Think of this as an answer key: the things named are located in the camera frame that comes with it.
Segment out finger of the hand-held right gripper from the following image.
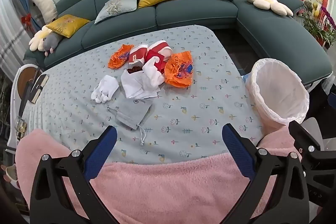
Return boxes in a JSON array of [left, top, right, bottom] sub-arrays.
[[301, 158, 332, 207], [288, 120, 322, 161]]

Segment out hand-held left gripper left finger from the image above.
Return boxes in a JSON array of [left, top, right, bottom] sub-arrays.
[[30, 126, 118, 224]]

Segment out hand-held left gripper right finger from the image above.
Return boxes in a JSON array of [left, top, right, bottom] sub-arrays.
[[222, 123, 310, 224]]

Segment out bin with white liner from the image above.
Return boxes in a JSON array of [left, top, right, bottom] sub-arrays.
[[245, 58, 310, 127]]

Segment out grey drawstring pouch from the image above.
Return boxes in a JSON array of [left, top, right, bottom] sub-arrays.
[[107, 98, 152, 146]]

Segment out white glove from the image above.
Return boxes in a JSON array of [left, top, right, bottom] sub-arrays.
[[91, 75, 120, 104]]

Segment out white cloth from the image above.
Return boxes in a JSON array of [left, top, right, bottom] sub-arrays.
[[143, 59, 164, 89]]

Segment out small orange plastic bag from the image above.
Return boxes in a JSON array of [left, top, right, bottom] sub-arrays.
[[108, 45, 132, 69]]

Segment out large orange plastic bag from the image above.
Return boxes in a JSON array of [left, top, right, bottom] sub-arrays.
[[164, 51, 194, 88]]

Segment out red white paper cup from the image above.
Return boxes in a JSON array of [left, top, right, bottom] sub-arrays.
[[146, 40, 173, 72], [128, 43, 149, 67]]

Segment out pink fluffy blanket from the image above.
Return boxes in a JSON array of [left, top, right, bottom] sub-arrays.
[[14, 124, 310, 224]]

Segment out dark book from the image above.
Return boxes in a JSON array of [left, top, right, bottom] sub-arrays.
[[30, 74, 50, 104]]

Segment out white chair with brown seat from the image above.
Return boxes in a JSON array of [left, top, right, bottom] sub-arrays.
[[10, 64, 45, 135]]

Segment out potted flower plants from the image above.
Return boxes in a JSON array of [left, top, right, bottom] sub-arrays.
[[302, 1, 336, 48]]

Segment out grey mouse plush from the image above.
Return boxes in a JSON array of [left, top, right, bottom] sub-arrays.
[[42, 32, 65, 56]]

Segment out white daisy cushion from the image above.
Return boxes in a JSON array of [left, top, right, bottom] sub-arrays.
[[244, 0, 294, 17]]

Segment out light blue embroidered pillow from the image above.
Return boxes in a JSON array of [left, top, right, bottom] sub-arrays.
[[94, 0, 139, 24]]

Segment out white sheer curtain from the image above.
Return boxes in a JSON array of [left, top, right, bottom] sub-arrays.
[[0, 0, 27, 77]]

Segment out teal fabric corner sofa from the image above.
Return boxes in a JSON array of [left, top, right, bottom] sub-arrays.
[[23, 0, 332, 85]]

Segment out red curtain ribbon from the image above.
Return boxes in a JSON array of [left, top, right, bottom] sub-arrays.
[[21, 13, 33, 30]]

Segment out long white panda plush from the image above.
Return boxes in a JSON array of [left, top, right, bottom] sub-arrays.
[[28, 0, 58, 24]]

